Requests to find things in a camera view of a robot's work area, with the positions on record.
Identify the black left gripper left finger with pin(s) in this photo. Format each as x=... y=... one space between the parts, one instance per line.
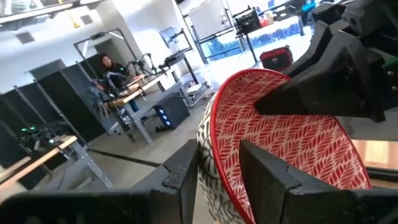
x=174 y=193

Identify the computer monitor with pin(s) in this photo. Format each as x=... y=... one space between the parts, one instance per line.
x=169 y=35

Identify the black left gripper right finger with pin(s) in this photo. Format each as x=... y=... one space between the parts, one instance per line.
x=280 y=199

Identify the whiteboard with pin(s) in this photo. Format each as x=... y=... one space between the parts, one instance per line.
x=210 y=18

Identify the wooden table grey legs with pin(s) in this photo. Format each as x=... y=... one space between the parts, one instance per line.
x=40 y=157

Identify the black background robot arm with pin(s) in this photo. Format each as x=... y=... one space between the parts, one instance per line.
x=40 y=137
x=141 y=63

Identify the black computer tower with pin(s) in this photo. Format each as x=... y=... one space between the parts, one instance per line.
x=175 y=110

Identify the black partition panel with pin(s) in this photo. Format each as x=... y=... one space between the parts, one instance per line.
x=71 y=105

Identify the black plastic crate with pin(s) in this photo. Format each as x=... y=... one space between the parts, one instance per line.
x=248 y=21

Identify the seated person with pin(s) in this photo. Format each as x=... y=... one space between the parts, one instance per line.
x=113 y=73

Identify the red black case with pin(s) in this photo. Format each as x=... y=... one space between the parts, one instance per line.
x=276 y=59

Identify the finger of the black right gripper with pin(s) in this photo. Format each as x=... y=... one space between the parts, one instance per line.
x=314 y=49
x=335 y=87

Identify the black metal rig frame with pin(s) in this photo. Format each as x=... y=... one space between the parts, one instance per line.
x=93 y=35

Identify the wooden background work table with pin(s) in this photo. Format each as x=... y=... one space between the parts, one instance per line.
x=136 y=93

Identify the wooden shelf black metal frame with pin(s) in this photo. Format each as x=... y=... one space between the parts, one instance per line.
x=379 y=152

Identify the black-white leaf bowl red inside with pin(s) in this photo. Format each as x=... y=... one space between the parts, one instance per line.
x=295 y=140

